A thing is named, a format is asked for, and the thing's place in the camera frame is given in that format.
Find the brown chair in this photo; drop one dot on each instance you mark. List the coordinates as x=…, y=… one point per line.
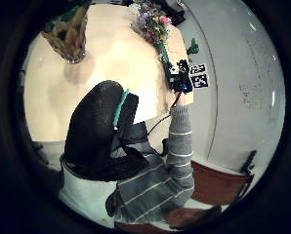
x=217, y=183

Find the white marker cube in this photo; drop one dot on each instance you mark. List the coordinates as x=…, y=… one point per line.
x=199, y=76

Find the the person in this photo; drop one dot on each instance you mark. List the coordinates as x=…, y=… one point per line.
x=152, y=188

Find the vase with flowers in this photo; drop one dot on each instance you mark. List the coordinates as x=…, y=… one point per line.
x=69, y=35

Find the colourful flower bouquet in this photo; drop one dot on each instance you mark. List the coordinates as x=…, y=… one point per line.
x=153, y=26

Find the green leaf sprig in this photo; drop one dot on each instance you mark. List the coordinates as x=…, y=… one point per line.
x=193, y=48

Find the black object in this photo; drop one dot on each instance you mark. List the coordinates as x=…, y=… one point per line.
x=174, y=11

